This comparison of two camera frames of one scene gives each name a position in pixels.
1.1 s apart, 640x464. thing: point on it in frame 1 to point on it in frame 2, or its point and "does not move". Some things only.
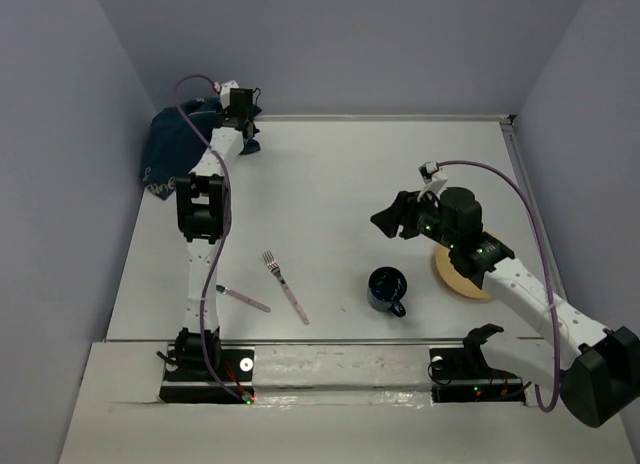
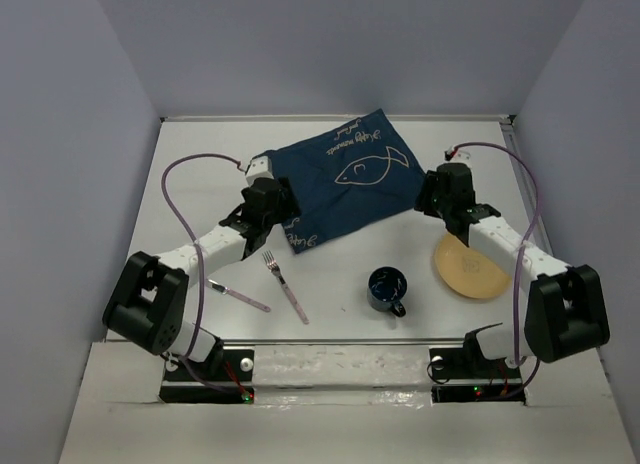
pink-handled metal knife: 250,301 does not move
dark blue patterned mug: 386,287 does not move
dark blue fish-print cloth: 172,148 to 348,179
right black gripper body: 421,217 to 429,201
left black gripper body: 254,130 to 285,208
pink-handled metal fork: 275,268 does not move
